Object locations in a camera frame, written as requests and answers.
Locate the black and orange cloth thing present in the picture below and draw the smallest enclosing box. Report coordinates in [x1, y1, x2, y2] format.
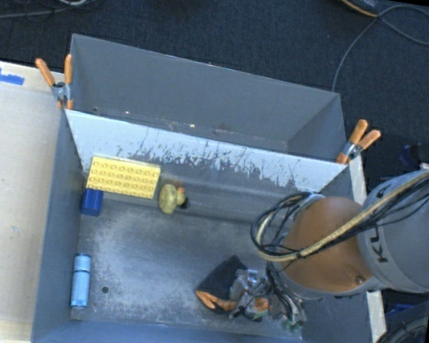
[191, 248, 252, 320]

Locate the grey metal bin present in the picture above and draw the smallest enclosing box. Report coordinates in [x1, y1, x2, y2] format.
[19, 32, 417, 343]

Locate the yellow toy duck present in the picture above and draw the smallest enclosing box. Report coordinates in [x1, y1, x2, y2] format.
[155, 182, 194, 219]

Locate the yellow studded flat block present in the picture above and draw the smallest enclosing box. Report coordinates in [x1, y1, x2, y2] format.
[84, 153, 163, 202]

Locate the silver blue cylinder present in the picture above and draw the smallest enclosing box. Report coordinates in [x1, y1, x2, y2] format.
[65, 251, 97, 312]

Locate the blue small block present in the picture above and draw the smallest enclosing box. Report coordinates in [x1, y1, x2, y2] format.
[78, 186, 106, 218]

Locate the pale flat board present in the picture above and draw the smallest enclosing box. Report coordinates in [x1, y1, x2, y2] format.
[0, 83, 72, 332]

